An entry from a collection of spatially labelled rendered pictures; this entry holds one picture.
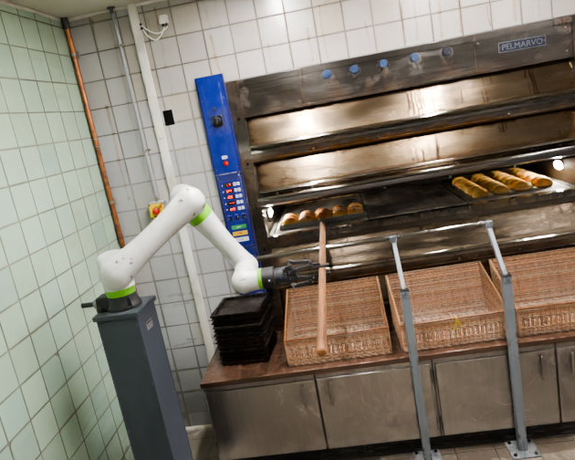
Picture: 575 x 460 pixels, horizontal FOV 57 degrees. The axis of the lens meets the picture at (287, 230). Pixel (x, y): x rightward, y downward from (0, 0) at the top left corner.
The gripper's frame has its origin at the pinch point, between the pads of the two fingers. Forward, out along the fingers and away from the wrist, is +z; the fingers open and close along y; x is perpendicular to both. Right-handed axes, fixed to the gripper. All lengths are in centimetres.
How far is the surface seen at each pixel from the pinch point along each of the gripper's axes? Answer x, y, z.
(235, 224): -82, -10, -50
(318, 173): -83, -31, 3
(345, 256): -83, 20, 11
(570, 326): -36, 59, 117
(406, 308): -24, 33, 36
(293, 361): -35, 59, -24
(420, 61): -85, -83, 68
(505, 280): -23, 26, 84
